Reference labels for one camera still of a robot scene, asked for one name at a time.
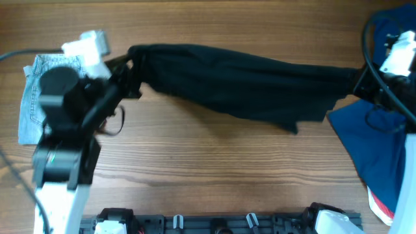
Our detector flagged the light blue denim shorts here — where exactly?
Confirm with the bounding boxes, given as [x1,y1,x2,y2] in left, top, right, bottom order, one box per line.
[18,54,85,145]

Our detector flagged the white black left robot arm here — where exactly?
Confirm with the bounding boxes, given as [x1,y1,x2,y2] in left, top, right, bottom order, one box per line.
[32,31,141,233]

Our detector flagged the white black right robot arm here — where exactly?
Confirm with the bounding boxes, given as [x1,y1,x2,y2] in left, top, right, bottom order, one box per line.
[328,31,415,233]

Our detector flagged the black shorts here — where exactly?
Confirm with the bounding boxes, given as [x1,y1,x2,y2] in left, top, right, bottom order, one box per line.
[128,44,358,134]

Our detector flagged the white red cloth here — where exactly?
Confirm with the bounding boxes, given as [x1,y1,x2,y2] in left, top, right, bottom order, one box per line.
[367,187,395,226]

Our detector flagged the blue polo shirt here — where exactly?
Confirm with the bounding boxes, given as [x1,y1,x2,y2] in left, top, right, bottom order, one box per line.
[328,3,415,212]

